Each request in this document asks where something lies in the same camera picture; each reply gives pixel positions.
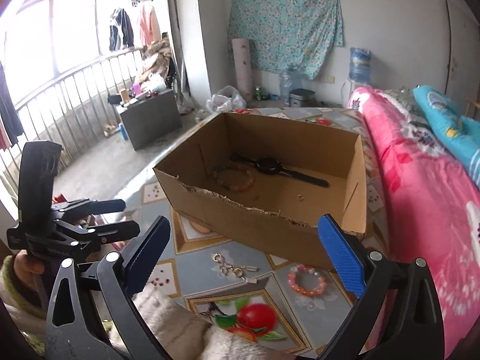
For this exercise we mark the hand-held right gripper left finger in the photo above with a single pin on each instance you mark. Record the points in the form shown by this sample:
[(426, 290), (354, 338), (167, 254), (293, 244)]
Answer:
[(148, 258)]

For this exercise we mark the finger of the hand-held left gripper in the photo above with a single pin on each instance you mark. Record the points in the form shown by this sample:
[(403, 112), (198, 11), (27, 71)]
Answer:
[(110, 205), (120, 229)]

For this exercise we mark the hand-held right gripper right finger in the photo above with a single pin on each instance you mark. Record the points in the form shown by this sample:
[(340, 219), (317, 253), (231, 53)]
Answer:
[(341, 255)]

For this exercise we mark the gold lobster clasp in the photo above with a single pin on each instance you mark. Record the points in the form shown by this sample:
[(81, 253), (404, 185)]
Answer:
[(216, 258)]

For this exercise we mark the brown cardboard box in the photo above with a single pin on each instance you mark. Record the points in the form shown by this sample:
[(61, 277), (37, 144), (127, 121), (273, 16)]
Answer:
[(262, 232)]

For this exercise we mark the black watch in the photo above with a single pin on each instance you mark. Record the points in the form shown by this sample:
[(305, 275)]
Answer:
[(268, 165)]

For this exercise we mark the person's left hand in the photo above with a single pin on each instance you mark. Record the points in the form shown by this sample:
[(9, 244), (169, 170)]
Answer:
[(28, 264)]

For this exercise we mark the blue bottle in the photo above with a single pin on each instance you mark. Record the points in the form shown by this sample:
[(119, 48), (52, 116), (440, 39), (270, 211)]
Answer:
[(123, 131)]

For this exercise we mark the beige shoes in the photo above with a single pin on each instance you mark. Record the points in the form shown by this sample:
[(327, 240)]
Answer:
[(110, 129)]

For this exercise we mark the dark hanging cloth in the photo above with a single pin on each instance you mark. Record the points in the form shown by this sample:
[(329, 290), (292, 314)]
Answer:
[(7, 105)]

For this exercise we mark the pink floral bed blanket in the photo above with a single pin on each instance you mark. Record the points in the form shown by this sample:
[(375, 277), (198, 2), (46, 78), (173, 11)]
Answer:
[(412, 195)]

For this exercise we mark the grey cabinet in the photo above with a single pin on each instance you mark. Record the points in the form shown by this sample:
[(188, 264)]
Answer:
[(153, 120)]

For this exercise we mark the metal balcony railing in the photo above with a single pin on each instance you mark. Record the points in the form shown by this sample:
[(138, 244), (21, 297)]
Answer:
[(86, 68)]

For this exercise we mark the pile of cardboard clutter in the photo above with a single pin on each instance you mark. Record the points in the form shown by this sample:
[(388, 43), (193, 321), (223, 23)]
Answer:
[(155, 60)]

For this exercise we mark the white plastic bag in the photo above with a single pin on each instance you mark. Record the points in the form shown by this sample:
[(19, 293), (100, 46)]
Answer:
[(225, 99)]

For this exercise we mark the grey trash bin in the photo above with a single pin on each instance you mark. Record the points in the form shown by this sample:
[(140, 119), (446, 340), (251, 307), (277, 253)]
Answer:
[(302, 97)]

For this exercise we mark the grey patterned pillow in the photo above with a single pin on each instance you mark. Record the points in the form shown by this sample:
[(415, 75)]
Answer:
[(401, 101)]

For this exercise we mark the blue striped pillow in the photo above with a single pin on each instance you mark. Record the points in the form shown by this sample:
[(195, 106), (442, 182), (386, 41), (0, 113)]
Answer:
[(438, 120)]

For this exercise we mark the white water dispenser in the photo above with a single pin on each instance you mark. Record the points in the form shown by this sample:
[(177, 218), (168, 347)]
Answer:
[(350, 88)]

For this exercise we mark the dark hanging jacket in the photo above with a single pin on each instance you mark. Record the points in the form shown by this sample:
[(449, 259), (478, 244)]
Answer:
[(122, 26)]

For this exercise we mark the clear plastic water bottle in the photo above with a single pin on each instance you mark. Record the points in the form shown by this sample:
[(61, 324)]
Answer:
[(289, 86)]

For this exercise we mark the green can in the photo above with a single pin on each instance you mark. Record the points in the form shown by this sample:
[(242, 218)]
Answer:
[(258, 93)]

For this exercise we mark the pink hanging garment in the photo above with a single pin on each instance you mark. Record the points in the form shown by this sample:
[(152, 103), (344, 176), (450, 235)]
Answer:
[(148, 22)]

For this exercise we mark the blue water jug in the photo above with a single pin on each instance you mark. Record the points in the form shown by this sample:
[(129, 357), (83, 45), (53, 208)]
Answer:
[(360, 63)]

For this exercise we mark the teal floral wall cloth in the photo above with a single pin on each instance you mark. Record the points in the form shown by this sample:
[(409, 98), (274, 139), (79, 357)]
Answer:
[(285, 26)]

